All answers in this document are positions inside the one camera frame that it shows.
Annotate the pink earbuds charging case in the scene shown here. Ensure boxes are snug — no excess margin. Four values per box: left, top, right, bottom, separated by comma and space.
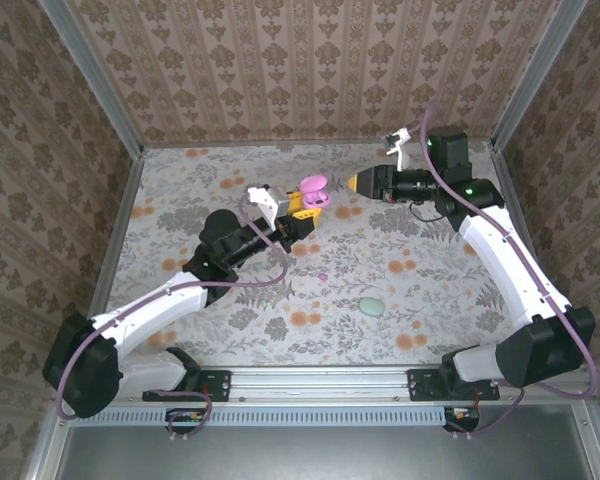
299, 173, 333, 210

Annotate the mint green earbuds charging case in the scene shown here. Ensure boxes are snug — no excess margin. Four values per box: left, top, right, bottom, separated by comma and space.
358, 296, 385, 319

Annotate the grey metal sheet panel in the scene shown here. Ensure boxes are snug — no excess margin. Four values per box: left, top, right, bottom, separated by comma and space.
54, 403, 599, 480

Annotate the aluminium rear frame rail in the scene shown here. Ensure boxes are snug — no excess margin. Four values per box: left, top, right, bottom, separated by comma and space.
140, 139, 495, 151

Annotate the aluminium side frame rail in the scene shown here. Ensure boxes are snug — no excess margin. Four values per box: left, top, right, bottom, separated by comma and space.
82, 149, 146, 321
490, 144, 561, 311

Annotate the aluminium upright frame post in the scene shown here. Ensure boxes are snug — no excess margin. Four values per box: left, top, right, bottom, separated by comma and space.
36, 0, 147, 160
489, 0, 590, 151

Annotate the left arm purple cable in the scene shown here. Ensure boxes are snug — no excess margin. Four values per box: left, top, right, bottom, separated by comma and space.
54, 192, 289, 441

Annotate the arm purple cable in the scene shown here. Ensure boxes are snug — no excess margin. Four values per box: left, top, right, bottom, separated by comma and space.
54, 192, 289, 441
408, 101, 600, 441

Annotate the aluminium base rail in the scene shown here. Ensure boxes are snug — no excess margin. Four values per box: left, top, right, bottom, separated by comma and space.
54, 364, 600, 404

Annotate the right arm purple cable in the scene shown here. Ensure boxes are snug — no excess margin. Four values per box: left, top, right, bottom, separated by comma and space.
408, 101, 600, 441

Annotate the black controller board with wires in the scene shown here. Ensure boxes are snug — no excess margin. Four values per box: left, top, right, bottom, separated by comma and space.
164, 407, 212, 435
442, 405, 482, 434

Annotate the white slotted cable duct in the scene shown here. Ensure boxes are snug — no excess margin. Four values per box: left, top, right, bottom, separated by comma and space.
72, 405, 449, 428

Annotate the aluminium short frame post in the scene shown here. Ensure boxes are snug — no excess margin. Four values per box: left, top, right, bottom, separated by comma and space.
572, 402, 600, 480
22, 399, 74, 480

